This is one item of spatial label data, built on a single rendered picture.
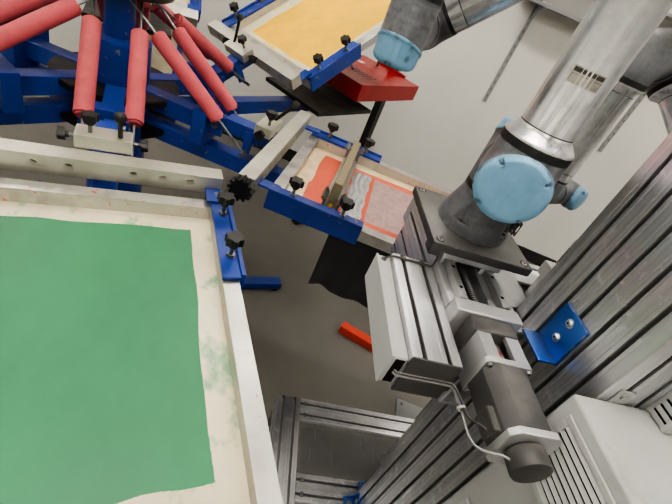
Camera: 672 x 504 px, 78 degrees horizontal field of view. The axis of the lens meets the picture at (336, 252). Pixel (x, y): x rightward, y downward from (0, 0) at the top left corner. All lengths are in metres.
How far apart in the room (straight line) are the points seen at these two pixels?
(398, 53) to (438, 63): 2.69
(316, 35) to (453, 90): 1.55
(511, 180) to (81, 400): 0.74
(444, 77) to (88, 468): 3.17
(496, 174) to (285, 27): 1.70
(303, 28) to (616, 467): 2.00
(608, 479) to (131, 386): 0.72
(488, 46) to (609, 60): 2.75
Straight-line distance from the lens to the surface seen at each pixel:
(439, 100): 3.45
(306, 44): 2.11
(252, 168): 1.25
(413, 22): 0.71
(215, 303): 0.93
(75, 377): 0.81
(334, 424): 1.71
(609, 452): 0.72
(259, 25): 2.28
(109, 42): 1.60
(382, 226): 1.39
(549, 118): 0.69
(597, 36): 0.69
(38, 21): 1.50
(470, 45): 3.40
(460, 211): 0.87
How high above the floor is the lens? 1.63
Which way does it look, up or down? 35 degrees down
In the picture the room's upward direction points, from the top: 24 degrees clockwise
